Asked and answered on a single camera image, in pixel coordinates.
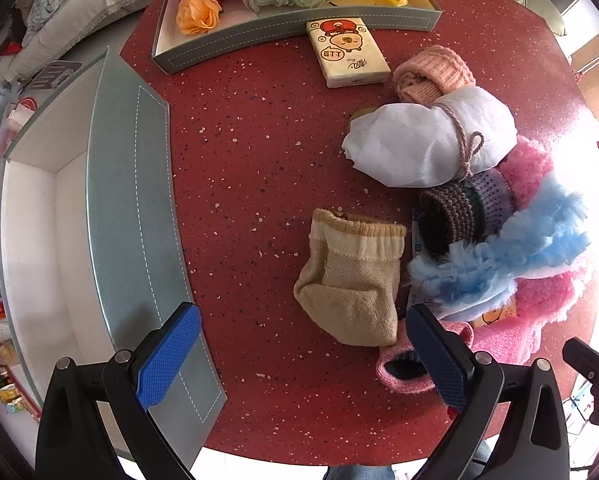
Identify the white cloth bundle with cord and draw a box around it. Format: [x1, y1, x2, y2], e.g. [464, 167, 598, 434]
[342, 86, 517, 188]

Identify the beige sock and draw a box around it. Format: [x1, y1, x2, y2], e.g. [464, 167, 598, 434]
[294, 208, 407, 347]

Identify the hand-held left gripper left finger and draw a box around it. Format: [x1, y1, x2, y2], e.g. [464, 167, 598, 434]
[34, 301, 203, 480]

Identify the pink fluffy sock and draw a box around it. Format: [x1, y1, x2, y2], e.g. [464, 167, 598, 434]
[472, 135, 593, 366]

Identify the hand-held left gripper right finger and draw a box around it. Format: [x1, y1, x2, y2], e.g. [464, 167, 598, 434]
[404, 304, 570, 480]

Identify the person's leg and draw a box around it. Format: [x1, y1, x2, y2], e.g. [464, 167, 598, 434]
[322, 465, 395, 480]

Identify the light blue fluffy sock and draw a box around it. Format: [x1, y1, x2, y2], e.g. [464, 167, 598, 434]
[408, 175, 593, 318]

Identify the salmon pink knitted sock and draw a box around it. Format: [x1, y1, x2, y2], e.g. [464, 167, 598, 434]
[392, 45, 476, 106]

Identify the orange fabric rose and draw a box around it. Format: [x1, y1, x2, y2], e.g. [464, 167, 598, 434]
[176, 0, 223, 36]

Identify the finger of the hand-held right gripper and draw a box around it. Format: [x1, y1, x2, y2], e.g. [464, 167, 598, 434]
[562, 338, 599, 391]

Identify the pink sock with dark lining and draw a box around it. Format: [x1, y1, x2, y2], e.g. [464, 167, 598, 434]
[376, 320, 475, 393]

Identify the large grey storage box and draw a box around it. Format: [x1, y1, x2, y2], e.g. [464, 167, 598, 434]
[0, 47, 228, 468]

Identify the dark striped knitted sock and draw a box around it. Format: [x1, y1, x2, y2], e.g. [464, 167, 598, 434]
[418, 170, 517, 261]

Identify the cartoon print tissue packet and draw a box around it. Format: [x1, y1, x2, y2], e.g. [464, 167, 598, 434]
[472, 300, 520, 331]
[307, 17, 391, 88]

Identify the grey perforated stool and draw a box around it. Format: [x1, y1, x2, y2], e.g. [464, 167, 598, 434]
[20, 60, 83, 91]

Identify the grey shallow tray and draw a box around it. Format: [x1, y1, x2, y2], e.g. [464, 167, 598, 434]
[151, 0, 443, 76]

